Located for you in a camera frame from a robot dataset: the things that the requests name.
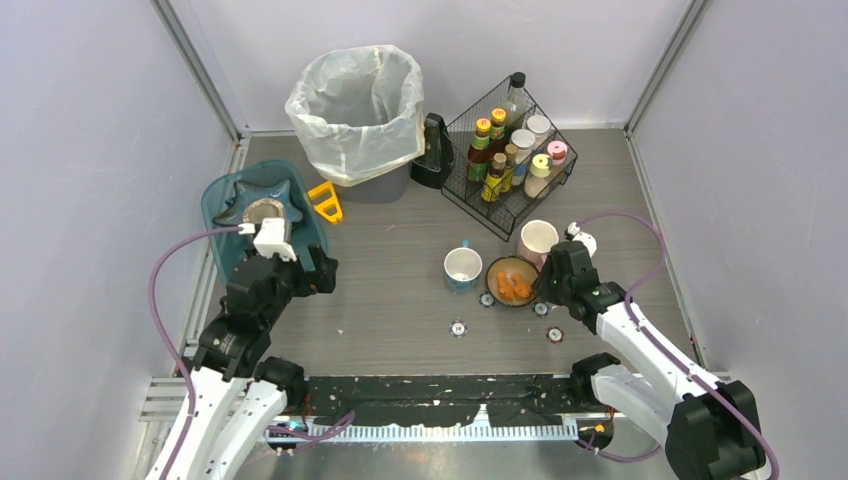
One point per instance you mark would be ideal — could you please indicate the yellow cap sauce bottle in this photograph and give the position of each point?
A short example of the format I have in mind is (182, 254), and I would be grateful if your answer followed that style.
(477, 156)
(497, 131)

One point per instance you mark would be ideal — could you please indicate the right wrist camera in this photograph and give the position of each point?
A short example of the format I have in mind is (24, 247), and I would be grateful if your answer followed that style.
(574, 233)

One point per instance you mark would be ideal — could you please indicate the small yellow oil bottle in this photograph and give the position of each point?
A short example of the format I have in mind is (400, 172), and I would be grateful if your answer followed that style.
(510, 153)

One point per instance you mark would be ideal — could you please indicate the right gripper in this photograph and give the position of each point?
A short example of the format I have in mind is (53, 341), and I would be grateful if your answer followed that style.
(560, 263)

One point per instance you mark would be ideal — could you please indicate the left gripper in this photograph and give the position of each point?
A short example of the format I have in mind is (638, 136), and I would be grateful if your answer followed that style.
(316, 273)

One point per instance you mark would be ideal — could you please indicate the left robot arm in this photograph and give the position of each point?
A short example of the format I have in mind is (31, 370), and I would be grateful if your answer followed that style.
(235, 388)

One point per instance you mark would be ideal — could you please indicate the yellow cap spice jar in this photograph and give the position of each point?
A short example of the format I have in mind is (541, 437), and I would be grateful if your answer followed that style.
(536, 184)

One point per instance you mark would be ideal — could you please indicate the black cap glass bottle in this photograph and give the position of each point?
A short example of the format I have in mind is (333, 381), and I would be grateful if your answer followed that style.
(515, 102)

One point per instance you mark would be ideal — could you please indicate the pink mug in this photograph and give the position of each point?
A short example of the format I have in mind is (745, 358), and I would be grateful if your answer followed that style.
(536, 239)

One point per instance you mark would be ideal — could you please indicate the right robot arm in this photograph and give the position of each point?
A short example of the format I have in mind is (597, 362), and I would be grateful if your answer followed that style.
(707, 428)

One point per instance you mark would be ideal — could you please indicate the blue star-shaped plate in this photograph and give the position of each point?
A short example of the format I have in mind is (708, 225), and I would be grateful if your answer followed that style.
(253, 203)

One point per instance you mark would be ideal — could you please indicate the white trash bag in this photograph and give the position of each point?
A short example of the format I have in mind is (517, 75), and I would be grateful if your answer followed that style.
(358, 112)

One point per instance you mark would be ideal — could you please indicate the red poker chip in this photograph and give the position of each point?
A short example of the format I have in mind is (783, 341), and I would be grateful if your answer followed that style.
(554, 335)

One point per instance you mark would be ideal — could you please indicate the brown bowl with nuggets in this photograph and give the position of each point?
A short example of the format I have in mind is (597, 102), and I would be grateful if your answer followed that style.
(509, 280)

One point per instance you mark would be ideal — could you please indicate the grey trash bin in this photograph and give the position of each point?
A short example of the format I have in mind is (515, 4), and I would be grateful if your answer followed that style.
(385, 188)

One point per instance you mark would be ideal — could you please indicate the yellow plastic holder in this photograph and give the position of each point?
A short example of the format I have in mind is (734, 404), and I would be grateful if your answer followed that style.
(325, 202)

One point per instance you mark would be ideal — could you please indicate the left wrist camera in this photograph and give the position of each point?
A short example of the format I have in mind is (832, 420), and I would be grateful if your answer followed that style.
(271, 238)

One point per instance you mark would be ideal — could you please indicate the black wire rack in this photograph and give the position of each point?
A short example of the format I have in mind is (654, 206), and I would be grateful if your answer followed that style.
(504, 214)

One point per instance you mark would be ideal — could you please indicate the blue floral mug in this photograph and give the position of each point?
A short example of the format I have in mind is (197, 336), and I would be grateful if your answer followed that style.
(462, 268)

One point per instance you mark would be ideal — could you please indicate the glass jar white beads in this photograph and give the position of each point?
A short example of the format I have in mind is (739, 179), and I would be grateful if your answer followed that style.
(540, 126)

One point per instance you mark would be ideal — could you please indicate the small brown cap bottle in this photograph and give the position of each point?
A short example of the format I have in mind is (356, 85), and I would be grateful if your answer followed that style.
(493, 179)

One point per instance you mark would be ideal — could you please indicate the black device behind bin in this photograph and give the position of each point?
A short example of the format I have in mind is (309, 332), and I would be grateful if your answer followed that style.
(434, 166)

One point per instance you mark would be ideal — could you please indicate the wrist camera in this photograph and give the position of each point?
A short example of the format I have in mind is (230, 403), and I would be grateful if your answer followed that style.
(271, 238)
(574, 233)

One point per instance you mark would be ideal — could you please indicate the pink cap spice jar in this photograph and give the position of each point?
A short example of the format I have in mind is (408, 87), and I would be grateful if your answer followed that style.
(557, 151)

